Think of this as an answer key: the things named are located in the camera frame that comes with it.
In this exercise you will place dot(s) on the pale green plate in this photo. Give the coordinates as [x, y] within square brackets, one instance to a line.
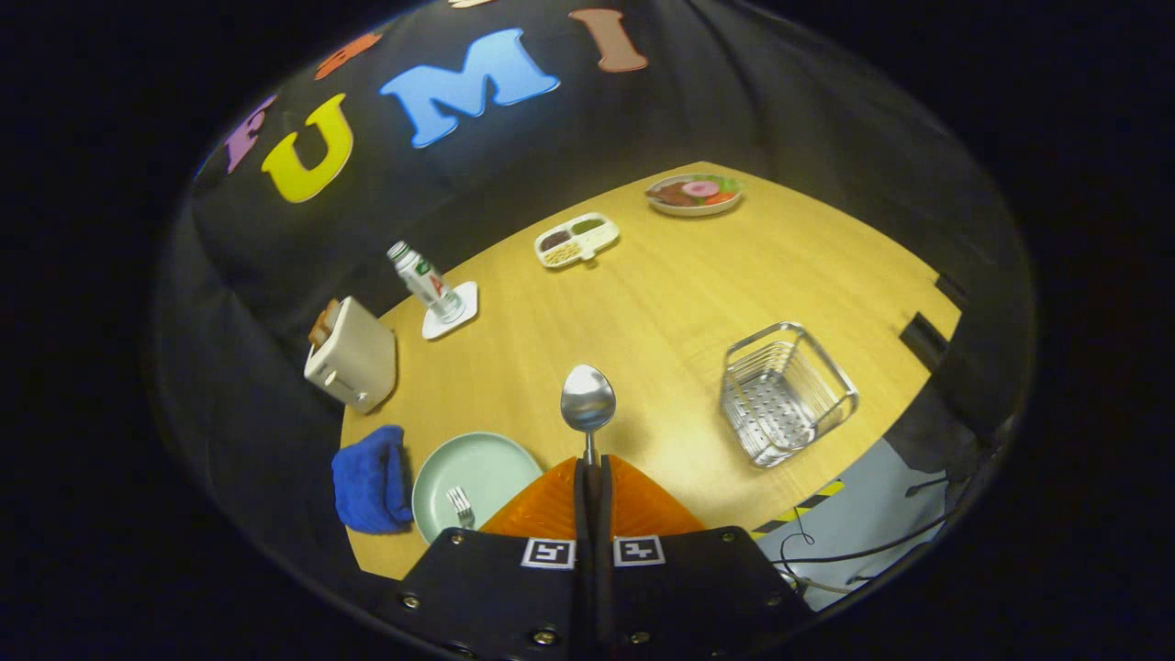
[486, 468]

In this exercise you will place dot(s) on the black backdrop cloth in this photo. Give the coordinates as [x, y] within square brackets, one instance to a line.
[780, 92]

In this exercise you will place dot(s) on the yellow black hazard tape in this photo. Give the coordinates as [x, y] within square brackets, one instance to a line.
[799, 508]

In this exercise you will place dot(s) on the white plastic bottle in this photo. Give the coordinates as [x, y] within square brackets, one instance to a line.
[424, 280]

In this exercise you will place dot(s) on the white divided bean tray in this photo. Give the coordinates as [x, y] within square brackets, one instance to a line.
[576, 240]

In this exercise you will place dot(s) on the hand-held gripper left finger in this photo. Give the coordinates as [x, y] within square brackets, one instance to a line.
[514, 588]

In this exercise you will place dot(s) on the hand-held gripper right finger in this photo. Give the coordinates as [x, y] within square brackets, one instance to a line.
[679, 588]

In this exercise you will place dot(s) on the blue towel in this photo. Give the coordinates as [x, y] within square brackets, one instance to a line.
[367, 482]

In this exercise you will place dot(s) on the brown toast slice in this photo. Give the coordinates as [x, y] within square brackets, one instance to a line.
[323, 323]

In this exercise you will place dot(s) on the white toaster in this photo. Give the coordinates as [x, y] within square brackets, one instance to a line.
[353, 363]

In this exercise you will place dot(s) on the white square coaster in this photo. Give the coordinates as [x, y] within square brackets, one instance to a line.
[439, 329]

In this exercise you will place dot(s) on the white plate of food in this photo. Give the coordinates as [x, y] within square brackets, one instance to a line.
[693, 195]

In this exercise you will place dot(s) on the black table clamp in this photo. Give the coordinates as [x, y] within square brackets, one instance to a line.
[951, 292]
[923, 341]

